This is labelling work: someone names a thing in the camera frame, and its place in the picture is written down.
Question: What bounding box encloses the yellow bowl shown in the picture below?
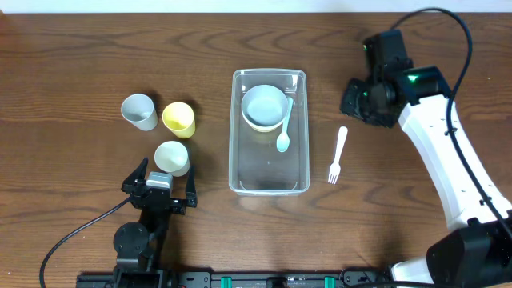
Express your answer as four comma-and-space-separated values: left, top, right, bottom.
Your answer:
245, 118, 284, 133

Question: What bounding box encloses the grey bowl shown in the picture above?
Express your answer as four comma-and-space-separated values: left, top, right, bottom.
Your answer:
241, 85, 288, 126

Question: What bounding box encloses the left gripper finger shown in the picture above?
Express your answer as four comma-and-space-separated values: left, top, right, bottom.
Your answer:
185, 166, 198, 207
121, 157, 149, 194

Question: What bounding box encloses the grey cup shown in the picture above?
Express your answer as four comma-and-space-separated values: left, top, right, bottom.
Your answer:
121, 94, 158, 131

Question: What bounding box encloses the clear plastic container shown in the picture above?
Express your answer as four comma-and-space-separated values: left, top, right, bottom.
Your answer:
229, 68, 310, 196

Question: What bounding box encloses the light blue plastic spoon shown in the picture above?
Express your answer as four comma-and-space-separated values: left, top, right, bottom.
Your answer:
276, 98, 294, 153

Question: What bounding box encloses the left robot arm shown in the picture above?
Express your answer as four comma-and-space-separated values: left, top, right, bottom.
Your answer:
112, 158, 198, 288

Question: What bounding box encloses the white plastic fork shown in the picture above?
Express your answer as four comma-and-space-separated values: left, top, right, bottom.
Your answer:
328, 126, 348, 185

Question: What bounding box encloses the yellow cup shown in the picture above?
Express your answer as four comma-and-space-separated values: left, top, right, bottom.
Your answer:
162, 102, 195, 138

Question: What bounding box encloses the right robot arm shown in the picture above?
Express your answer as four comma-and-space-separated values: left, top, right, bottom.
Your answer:
340, 30, 511, 287

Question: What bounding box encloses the pale green cup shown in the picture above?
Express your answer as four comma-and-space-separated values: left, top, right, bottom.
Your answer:
154, 141, 190, 177

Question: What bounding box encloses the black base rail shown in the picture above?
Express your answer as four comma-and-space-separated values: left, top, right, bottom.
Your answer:
75, 268, 391, 288

